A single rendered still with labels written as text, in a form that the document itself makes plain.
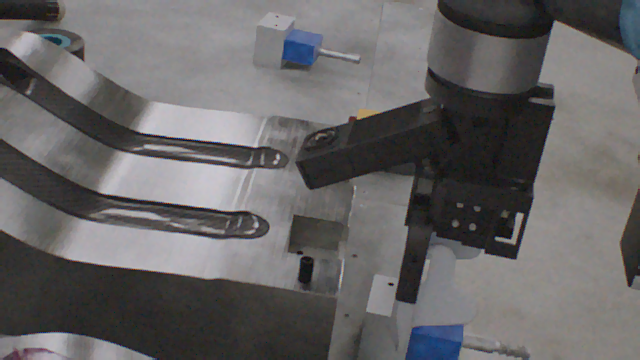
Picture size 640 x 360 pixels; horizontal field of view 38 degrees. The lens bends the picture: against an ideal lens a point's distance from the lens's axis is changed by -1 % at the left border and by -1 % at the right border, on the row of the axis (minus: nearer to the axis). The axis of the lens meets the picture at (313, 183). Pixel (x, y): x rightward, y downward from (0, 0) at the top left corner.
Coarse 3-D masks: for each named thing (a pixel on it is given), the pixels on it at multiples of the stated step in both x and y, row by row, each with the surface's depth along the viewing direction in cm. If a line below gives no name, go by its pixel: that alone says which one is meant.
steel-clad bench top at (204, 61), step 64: (64, 0) 130; (128, 0) 133; (192, 0) 136; (256, 0) 139; (320, 0) 142; (384, 0) 146; (128, 64) 115; (192, 64) 117; (320, 64) 122; (384, 64) 124; (384, 192) 96; (384, 256) 86
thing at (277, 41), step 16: (272, 16) 119; (256, 32) 117; (272, 32) 116; (288, 32) 118; (304, 32) 120; (256, 48) 118; (272, 48) 117; (288, 48) 117; (304, 48) 117; (320, 48) 118; (256, 64) 119; (272, 64) 119; (304, 64) 118
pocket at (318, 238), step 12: (300, 216) 74; (300, 228) 74; (312, 228) 74; (324, 228) 74; (336, 228) 74; (348, 228) 74; (288, 240) 73; (300, 240) 75; (312, 240) 75; (324, 240) 75; (336, 240) 75; (288, 252) 74; (300, 252) 74; (312, 252) 74; (324, 252) 75; (336, 252) 75
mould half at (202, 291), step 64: (64, 64) 85; (0, 128) 74; (64, 128) 79; (128, 128) 83; (192, 128) 85; (256, 128) 86; (320, 128) 87; (0, 192) 69; (128, 192) 75; (192, 192) 76; (256, 192) 76; (320, 192) 77; (0, 256) 67; (64, 256) 67; (128, 256) 67; (192, 256) 68; (256, 256) 68; (0, 320) 70; (64, 320) 70; (128, 320) 69; (192, 320) 68; (256, 320) 67; (320, 320) 67
